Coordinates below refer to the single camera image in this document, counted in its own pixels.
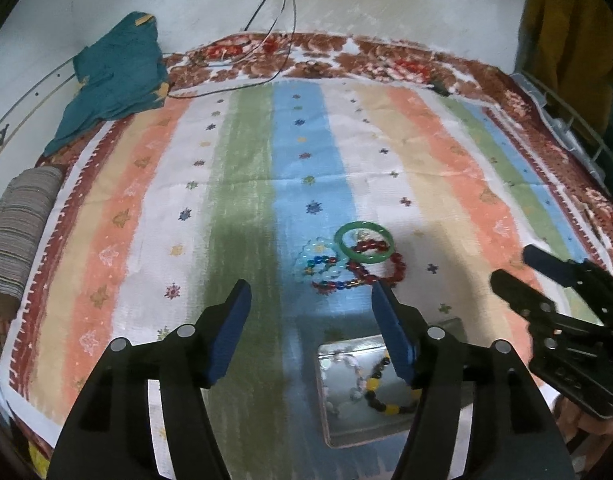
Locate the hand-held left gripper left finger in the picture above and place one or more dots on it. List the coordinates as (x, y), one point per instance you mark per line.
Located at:
(231, 330)

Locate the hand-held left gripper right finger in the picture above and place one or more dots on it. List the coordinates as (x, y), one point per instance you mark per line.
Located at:
(394, 330)

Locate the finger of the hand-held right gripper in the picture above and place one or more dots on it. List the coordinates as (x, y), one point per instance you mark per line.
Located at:
(516, 292)
(551, 265)

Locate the green bangle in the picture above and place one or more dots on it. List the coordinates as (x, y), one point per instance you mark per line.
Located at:
(339, 246)

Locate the rectangular metal tin box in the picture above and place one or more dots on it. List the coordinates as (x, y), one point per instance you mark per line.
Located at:
(346, 427)

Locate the grey metal rack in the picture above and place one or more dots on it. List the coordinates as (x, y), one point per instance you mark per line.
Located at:
(561, 110)

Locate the striped pastel mat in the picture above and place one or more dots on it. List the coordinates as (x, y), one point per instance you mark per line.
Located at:
(246, 170)

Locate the small black charger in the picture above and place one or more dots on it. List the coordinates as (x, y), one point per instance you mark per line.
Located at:
(439, 91)

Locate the striped rolled cloth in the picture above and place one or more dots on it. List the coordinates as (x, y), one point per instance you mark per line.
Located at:
(19, 230)

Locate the mustard hanging garment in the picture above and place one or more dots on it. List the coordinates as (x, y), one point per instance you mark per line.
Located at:
(571, 20)

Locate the teal cloth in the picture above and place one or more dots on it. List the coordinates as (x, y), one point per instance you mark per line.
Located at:
(116, 75)

